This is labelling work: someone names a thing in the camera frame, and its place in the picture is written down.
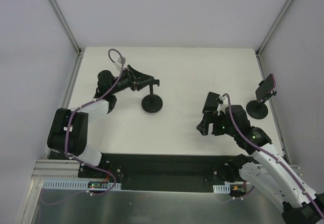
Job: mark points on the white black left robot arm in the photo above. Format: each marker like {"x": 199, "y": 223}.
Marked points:
{"x": 69, "y": 130}

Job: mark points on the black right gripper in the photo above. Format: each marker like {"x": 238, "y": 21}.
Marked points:
{"x": 215, "y": 118}

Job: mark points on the right aluminium frame post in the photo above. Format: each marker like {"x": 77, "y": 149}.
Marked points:
{"x": 274, "y": 26}

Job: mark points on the aluminium frame post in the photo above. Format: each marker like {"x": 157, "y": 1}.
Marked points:
{"x": 274, "y": 26}
{"x": 65, "y": 26}

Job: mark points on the black phone stand round base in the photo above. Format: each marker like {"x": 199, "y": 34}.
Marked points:
{"x": 257, "y": 108}

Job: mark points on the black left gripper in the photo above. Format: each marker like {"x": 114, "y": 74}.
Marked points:
{"x": 134, "y": 81}

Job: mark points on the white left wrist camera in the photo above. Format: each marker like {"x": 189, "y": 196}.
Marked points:
{"x": 120, "y": 63}

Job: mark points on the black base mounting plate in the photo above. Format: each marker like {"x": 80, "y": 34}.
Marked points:
{"x": 174, "y": 183}

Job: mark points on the left white cable duct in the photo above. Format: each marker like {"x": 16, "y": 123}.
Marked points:
{"x": 80, "y": 185}

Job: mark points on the aluminium front rail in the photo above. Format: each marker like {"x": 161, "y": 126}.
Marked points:
{"x": 63, "y": 168}

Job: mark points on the left aluminium frame post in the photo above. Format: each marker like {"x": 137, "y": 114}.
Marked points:
{"x": 65, "y": 26}

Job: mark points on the white cable duct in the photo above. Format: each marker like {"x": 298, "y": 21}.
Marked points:
{"x": 80, "y": 185}
{"x": 222, "y": 189}

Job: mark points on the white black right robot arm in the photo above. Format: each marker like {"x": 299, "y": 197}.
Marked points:
{"x": 263, "y": 167}

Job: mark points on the right white cable duct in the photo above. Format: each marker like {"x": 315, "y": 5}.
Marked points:
{"x": 222, "y": 189}

